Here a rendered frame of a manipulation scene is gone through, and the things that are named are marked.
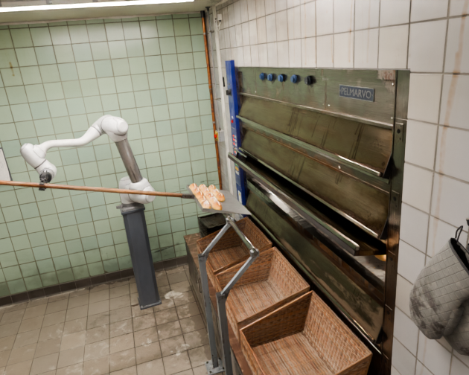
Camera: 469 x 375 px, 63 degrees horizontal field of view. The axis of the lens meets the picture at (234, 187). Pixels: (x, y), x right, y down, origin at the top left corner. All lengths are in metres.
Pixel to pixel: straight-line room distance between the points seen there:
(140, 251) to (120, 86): 1.54
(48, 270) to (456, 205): 3.83
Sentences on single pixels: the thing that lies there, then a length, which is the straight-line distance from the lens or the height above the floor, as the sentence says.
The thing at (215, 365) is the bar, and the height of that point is 0.03.
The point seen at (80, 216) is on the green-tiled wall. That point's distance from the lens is 4.14.
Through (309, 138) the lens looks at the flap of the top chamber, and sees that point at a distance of 2.05.
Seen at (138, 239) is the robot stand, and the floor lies 0.72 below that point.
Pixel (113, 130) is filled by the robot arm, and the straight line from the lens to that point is 3.01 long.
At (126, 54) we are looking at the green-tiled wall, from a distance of 3.86.
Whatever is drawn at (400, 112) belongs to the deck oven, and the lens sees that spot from 1.48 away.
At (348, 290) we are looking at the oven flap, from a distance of 2.08.
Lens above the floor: 2.20
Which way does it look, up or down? 19 degrees down
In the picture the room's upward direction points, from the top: 5 degrees counter-clockwise
